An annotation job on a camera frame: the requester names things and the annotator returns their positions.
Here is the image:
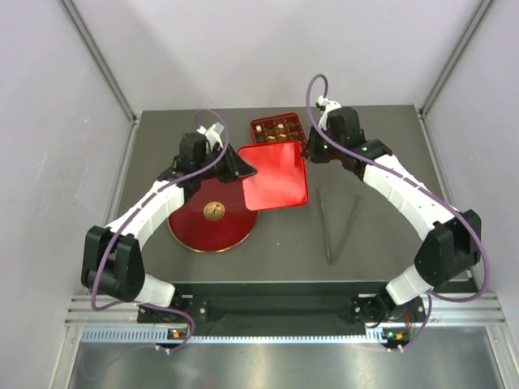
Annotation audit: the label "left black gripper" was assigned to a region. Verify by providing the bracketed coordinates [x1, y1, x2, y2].
[197, 143, 257, 184]

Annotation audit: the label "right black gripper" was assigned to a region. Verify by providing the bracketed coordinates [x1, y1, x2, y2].
[299, 124, 345, 165]

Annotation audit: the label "red box lid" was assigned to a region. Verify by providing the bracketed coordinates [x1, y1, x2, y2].
[238, 141, 309, 211]

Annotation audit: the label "round dark red plate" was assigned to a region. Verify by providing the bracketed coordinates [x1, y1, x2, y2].
[168, 178, 259, 253]

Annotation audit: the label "metal tongs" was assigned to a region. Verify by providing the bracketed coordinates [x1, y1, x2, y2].
[315, 184, 362, 267]

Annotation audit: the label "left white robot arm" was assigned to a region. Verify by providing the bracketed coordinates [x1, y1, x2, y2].
[80, 129, 257, 322]

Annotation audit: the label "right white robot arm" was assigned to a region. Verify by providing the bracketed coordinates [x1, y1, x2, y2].
[302, 100, 481, 321]

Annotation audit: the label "red chocolate box with tray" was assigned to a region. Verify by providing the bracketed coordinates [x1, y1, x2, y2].
[250, 113, 307, 146]

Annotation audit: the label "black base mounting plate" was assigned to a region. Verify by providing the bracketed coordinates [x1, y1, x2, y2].
[135, 281, 427, 337]

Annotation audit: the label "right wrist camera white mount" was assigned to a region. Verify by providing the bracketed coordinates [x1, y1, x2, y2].
[315, 95, 341, 127]

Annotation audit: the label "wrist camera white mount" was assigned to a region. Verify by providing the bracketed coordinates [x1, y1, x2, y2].
[196, 122, 225, 145]
[315, 95, 341, 127]

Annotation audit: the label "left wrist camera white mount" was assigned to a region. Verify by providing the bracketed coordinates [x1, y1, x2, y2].
[196, 122, 225, 145]

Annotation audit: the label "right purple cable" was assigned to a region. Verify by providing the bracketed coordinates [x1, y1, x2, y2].
[304, 73, 494, 303]

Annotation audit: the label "purple cable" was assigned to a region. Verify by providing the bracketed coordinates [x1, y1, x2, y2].
[304, 73, 494, 303]
[91, 108, 229, 312]

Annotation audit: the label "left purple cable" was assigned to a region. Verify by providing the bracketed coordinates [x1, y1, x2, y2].
[91, 108, 229, 312]

